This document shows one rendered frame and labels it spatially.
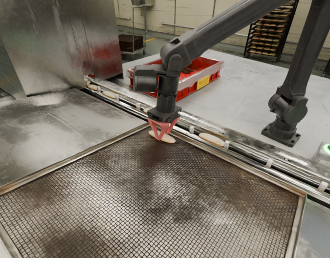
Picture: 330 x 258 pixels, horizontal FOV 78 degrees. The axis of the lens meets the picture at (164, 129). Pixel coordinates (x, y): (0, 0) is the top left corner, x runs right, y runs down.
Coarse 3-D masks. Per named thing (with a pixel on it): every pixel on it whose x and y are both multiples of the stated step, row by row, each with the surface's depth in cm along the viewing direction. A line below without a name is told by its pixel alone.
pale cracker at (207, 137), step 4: (200, 136) 74; (204, 136) 73; (208, 136) 73; (212, 136) 73; (208, 140) 72; (212, 140) 71; (216, 140) 71; (220, 140) 71; (216, 144) 70; (220, 144) 70
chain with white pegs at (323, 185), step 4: (116, 96) 97; (128, 104) 95; (136, 104) 90; (184, 128) 80; (192, 128) 76; (192, 132) 77; (224, 144) 70; (228, 144) 69; (228, 148) 71; (236, 152) 69; (268, 160) 62; (272, 160) 62; (264, 164) 65; (268, 164) 62; (272, 168) 64; (280, 172) 62; (300, 180) 60; (308, 184) 59; (320, 184) 56; (324, 184) 55; (320, 188) 56; (324, 188) 55; (328, 192) 56
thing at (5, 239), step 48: (96, 144) 57; (144, 144) 62; (192, 144) 65; (0, 192) 41; (48, 192) 42; (192, 192) 47; (0, 240) 32; (144, 240) 36; (192, 240) 37; (288, 240) 39
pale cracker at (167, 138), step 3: (150, 132) 67; (153, 132) 67; (159, 132) 68; (153, 135) 66; (165, 135) 66; (168, 135) 67; (162, 138) 65; (165, 138) 65; (168, 138) 65; (171, 138) 65; (165, 141) 64; (168, 141) 64; (171, 141) 64; (174, 141) 65
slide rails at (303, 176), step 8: (120, 96) 100; (144, 112) 88; (216, 136) 75; (232, 144) 71; (232, 152) 68; (248, 152) 68; (264, 160) 65; (280, 168) 62; (288, 168) 62; (288, 176) 60; (304, 176) 60; (304, 184) 57; (328, 184) 57
